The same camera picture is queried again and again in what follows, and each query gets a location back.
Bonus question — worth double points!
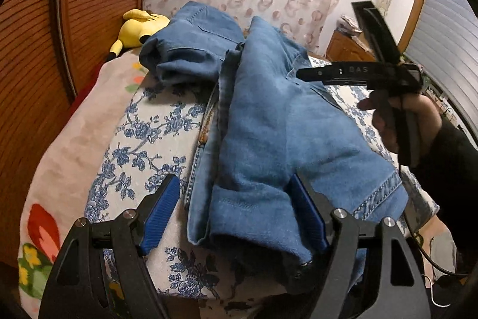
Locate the black cable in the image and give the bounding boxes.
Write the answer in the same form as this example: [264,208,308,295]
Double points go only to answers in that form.
[398,162,475,277]

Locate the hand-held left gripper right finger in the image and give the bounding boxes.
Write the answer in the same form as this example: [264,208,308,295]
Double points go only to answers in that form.
[287,173,432,319]

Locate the stack of papers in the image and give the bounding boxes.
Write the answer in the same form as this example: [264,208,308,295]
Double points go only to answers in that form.
[338,16,361,33]

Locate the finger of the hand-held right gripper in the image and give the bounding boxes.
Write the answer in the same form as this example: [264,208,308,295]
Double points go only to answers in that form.
[352,1,403,63]
[297,64,337,85]

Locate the flower print blanket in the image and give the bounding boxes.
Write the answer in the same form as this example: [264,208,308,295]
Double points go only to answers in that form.
[17,52,225,313]

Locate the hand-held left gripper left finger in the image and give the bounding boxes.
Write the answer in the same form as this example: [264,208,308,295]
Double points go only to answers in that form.
[37,173,182,319]

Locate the wooden cabinet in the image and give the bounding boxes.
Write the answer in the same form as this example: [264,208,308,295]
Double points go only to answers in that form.
[326,29,378,62]

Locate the person's right hand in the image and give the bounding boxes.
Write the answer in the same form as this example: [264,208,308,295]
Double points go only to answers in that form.
[356,91,443,167]

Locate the yellow plush toy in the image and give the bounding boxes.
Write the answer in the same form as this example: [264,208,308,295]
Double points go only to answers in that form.
[108,8,170,62]

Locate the white blue floral cloth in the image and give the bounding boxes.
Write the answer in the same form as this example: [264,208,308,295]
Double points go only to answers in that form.
[84,55,441,301]

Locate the wooden headboard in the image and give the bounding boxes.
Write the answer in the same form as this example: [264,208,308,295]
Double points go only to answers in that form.
[0,0,154,267]

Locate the blue denim pants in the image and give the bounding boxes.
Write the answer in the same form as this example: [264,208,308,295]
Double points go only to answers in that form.
[139,1,409,290]

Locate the grey window blind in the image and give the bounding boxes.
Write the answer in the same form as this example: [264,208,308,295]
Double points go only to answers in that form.
[405,0,478,125]

